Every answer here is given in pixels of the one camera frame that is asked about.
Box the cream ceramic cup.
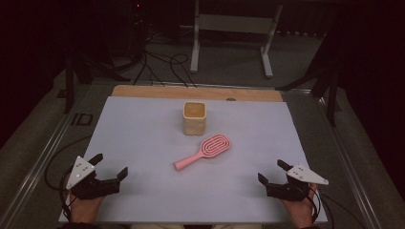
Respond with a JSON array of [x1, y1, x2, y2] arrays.
[[182, 101, 207, 136]]

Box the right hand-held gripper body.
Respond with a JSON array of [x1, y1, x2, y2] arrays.
[[266, 163, 330, 202]]

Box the pink hairbrush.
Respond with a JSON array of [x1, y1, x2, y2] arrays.
[[173, 134, 232, 172]]

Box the person's left hand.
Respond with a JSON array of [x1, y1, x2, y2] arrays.
[[69, 194, 106, 223]]

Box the white metal stand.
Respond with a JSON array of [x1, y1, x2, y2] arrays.
[[189, 0, 284, 79]]

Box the black floor cables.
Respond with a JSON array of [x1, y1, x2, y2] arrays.
[[133, 37, 198, 89]]

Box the person's right hand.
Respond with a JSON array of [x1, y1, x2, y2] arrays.
[[281, 183, 318, 228]]

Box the aluminium frame rail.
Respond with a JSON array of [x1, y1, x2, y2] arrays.
[[0, 83, 96, 229], [281, 89, 388, 229]]

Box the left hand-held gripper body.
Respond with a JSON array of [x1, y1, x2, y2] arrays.
[[65, 156, 120, 201]]

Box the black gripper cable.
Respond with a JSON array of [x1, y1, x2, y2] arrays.
[[44, 135, 94, 221], [305, 185, 367, 229]]

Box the black tripod stand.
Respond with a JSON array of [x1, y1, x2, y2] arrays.
[[61, 52, 132, 115], [275, 31, 341, 127]]

